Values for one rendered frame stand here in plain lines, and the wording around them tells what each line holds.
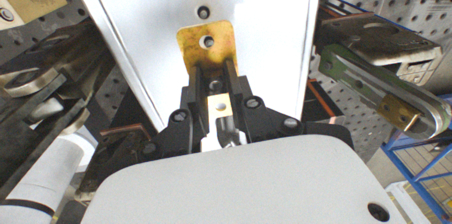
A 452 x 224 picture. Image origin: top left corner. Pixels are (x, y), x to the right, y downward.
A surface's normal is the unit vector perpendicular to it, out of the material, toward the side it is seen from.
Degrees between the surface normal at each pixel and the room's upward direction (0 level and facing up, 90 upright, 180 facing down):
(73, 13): 0
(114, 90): 0
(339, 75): 78
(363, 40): 90
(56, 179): 91
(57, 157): 90
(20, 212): 90
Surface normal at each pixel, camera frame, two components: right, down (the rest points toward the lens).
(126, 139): -0.14, -0.76
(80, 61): 0.98, -0.18
